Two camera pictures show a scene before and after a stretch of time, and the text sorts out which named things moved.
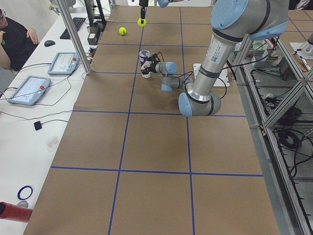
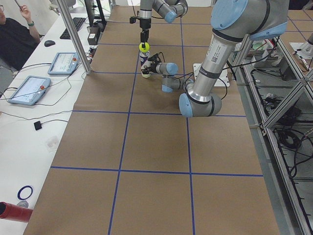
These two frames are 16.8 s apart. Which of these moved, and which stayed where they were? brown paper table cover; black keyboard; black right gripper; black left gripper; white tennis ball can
Moved: black right gripper
Stayed: black keyboard; white tennis ball can; black left gripper; brown paper table cover
